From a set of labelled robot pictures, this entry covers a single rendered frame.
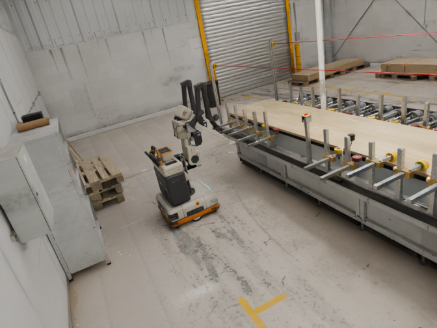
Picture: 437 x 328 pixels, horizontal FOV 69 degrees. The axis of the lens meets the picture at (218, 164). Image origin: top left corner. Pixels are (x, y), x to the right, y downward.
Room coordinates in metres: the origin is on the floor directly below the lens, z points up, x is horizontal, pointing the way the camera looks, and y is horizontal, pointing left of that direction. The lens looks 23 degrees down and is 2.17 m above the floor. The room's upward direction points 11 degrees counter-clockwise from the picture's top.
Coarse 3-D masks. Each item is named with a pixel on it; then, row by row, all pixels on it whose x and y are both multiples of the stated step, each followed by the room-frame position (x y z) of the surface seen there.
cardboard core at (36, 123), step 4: (36, 120) 3.36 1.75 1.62; (40, 120) 3.36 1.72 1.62; (44, 120) 3.37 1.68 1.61; (48, 120) 3.44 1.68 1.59; (20, 124) 3.30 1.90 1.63; (24, 124) 3.31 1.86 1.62; (28, 124) 3.31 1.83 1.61; (32, 124) 3.32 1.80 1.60; (36, 124) 3.33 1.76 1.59; (40, 124) 3.35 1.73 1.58; (44, 124) 3.37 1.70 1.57; (48, 124) 3.39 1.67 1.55; (16, 128) 3.27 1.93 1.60; (20, 128) 3.28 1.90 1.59; (24, 128) 3.29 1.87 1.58; (28, 128) 3.31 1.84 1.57; (32, 128) 3.33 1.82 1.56
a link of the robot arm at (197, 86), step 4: (196, 84) 3.67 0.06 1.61; (200, 84) 3.63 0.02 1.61; (196, 88) 3.62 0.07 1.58; (196, 92) 3.62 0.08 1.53; (196, 96) 3.62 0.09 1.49; (196, 100) 3.62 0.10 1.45; (196, 104) 3.61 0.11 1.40; (200, 104) 3.63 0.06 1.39; (196, 108) 3.61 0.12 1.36; (200, 108) 3.63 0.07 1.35; (196, 112) 3.61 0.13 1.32; (200, 112) 3.62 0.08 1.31; (200, 116) 3.59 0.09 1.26; (196, 120) 3.60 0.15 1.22; (200, 120) 3.59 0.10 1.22
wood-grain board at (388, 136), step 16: (240, 112) 4.80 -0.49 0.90; (256, 112) 4.61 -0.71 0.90; (272, 112) 4.44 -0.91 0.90; (288, 112) 4.28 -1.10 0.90; (304, 112) 4.13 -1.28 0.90; (320, 112) 3.99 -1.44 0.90; (336, 112) 3.86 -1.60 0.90; (288, 128) 3.61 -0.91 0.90; (304, 128) 3.50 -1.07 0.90; (320, 128) 3.40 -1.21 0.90; (336, 128) 3.29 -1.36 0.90; (352, 128) 3.20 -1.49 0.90; (368, 128) 3.11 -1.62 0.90; (384, 128) 3.02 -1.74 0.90; (400, 128) 2.94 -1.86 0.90; (416, 128) 2.86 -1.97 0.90; (336, 144) 2.86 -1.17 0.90; (352, 144) 2.78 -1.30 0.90; (368, 144) 2.71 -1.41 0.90; (384, 144) 2.64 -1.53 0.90; (400, 144) 2.58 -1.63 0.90; (416, 144) 2.51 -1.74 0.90; (432, 144) 2.45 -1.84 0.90; (416, 160) 2.24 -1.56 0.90
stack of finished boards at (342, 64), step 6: (342, 60) 11.11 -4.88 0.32; (348, 60) 10.88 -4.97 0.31; (354, 60) 10.63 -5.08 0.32; (360, 60) 10.59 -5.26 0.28; (318, 66) 10.80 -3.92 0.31; (324, 66) 10.55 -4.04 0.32; (330, 66) 10.34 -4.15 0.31; (336, 66) 10.18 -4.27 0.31; (342, 66) 10.27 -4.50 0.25; (348, 66) 10.36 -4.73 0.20; (300, 72) 10.38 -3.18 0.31; (306, 72) 10.18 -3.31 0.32; (312, 72) 9.98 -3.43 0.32; (318, 72) 9.87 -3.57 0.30; (324, 72) 9.97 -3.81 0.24; (330, 72) 10.06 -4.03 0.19; (294, 78) 10.27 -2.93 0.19; (300, 78) 9.99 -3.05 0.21; (306, 78) 9.75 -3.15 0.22; (312, 78) 9.76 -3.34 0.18
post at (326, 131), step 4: (324, 132) 2.74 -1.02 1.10; (328, 132) 2.74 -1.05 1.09; (324, 136) 2.74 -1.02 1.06; (328, 136) 2.74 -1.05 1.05; (324, 140) 2.74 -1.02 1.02; (328, 140) 2.74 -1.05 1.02; (324, 144) 2.75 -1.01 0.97; (328, 144) 2.74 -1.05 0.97; (324, 148) 2.75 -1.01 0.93; (328, 148) 2.73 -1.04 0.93; (324, 152) 2.75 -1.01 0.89; (328, 152) 2.73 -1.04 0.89; (328, 164) 2.73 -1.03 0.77; (328, 168) 2.73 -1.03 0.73
